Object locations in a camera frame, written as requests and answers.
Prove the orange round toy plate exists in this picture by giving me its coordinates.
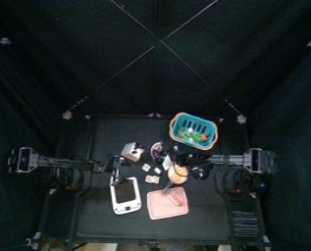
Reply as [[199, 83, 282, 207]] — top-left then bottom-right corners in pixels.
[[167, 163, 191, 185]]

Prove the green toy vegetable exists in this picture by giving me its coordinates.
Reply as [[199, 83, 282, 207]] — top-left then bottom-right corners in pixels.
[[178, 128, 207, 144]]

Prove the teal basket with orange handles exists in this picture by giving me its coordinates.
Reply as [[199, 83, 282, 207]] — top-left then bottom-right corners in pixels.
[[168, 112, 219, 152]]

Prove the black panel with white label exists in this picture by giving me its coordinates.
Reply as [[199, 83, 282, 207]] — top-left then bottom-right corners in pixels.
[[226, 197, 266, 251]]

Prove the grey toy knife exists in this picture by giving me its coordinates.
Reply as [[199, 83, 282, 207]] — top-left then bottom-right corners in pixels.
[[162, 179, 176, 196]]

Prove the white toy appliance box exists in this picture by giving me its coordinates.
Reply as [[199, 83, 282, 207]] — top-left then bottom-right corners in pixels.
[[120, 141, 147, 163]]

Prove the white double sushi piece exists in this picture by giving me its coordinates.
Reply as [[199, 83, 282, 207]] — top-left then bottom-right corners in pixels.
[[146, 175, 162, 185]]

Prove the pink salmon sushi piece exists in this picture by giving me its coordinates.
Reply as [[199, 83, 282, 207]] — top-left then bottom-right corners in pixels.
[[168, 190, 186, 207]]

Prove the white toy tablet black screen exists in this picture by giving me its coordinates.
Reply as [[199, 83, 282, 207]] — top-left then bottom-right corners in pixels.
[[108, 176, 144, 216]]

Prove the white printed card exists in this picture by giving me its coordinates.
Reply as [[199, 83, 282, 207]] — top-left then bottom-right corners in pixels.
[[160, 154, 175, 172]]

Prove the purple pink toy bowl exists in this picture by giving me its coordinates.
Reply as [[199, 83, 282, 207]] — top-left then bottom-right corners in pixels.
[[151, 140, 166, 160]]

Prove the pink cutting board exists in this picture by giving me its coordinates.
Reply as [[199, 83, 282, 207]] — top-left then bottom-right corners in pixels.
[[147, 186, 191, 221]]

